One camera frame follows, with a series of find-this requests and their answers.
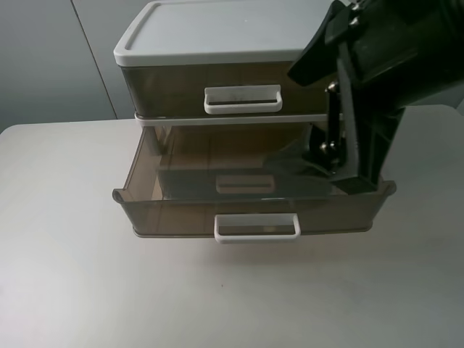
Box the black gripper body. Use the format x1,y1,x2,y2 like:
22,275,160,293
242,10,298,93
335,1,463,109

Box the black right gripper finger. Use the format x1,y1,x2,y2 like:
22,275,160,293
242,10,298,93
301,58,404,192

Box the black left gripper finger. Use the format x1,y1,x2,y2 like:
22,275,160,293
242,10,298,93
287,1,354,87

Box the smoked transparent drawer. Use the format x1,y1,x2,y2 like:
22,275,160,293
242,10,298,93
112,123,396,244
121,62,333,119

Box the white drawer cabinet frame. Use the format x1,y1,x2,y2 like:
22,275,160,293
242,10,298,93
113,1,329,127

